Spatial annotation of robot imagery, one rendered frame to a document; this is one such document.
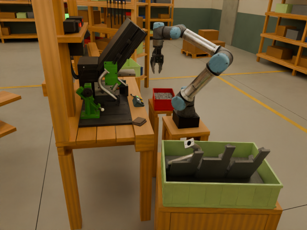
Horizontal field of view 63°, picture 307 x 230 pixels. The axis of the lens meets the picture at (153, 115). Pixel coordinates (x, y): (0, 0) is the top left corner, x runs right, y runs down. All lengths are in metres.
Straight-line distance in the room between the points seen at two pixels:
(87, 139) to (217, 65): 1.02
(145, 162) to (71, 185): 0.60
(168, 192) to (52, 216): 1.44
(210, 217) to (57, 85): 1.20
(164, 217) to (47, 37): 1.21
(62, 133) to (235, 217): 1.21
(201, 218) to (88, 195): 1.45
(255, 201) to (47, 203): 1.91
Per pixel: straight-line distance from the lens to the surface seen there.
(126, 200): 2.59
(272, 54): 8.12
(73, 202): 2.20
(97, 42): 5.47
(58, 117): 1.77
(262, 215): 1.60
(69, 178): 2.04
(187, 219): 1.52
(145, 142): 1.86
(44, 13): 1.60
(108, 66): 2.29
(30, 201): 2.79
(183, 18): 11.95
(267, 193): 1.50
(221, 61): 1.64
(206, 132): 2.04
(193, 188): 1.37
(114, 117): 2.07
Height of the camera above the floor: 1.84
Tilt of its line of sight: 26 degrees down
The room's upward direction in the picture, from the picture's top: 2 degrees clockwise
